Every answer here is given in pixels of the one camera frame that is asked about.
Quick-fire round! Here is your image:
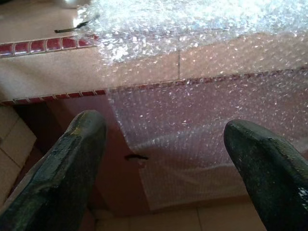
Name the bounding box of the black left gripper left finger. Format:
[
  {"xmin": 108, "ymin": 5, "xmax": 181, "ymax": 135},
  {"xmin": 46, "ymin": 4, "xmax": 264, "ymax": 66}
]
[{"xmin": 0, "ymin": 110, "xmax": 107, "ymax": 231}]

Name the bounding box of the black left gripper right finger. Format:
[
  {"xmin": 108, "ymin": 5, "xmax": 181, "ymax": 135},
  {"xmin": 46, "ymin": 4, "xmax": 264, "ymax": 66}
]
[{"xmin": 223, "ymin": 119, "xmax": 308, "ymax": 231}]

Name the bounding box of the clear bubble wrap sheet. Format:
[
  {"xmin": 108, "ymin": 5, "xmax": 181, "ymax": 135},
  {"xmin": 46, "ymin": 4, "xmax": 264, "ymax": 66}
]
[{"xmin": 77, "ymin": 0, "xmax": 308, "ymax": 212}]

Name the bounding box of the reddish brown base cabinet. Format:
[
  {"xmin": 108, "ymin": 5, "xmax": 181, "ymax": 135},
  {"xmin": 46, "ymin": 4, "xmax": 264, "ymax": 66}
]
[{"xmin": 12, "ymin": 92, "xmax": 154, "ymax": 217}]

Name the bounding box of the black cabinet handle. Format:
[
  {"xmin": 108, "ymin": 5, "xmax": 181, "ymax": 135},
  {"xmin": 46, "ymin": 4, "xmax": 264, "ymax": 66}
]
[{"xmin": 124, "ymin": 154, "xmax": 149, "ymax": 161}]

